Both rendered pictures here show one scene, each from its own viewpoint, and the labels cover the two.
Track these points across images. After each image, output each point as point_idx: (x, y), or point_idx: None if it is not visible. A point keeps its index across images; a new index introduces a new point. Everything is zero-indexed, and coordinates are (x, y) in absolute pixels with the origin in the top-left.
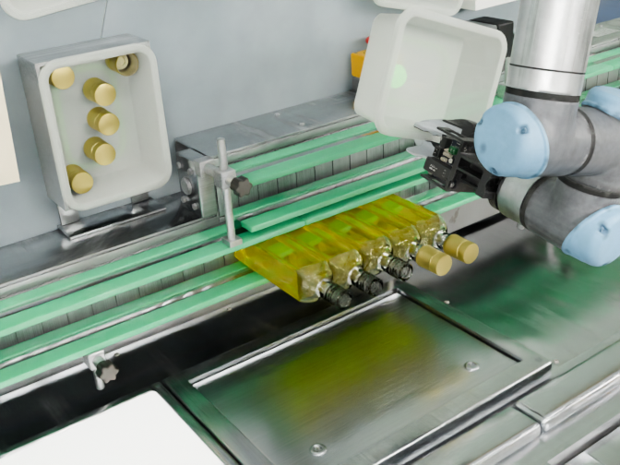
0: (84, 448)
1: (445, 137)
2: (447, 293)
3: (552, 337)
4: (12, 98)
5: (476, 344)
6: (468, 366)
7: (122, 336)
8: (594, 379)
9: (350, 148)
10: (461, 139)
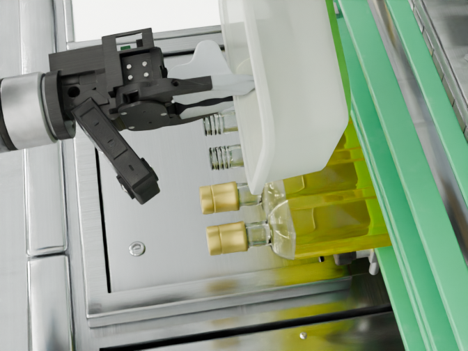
0: None
1: (139, 39)
2: (322, 349)
3: None
4: None
5: (168, 275)
6: (136, 242)
7: None
8: (39, 341)
9: (377, 92)
10: (105, 35)
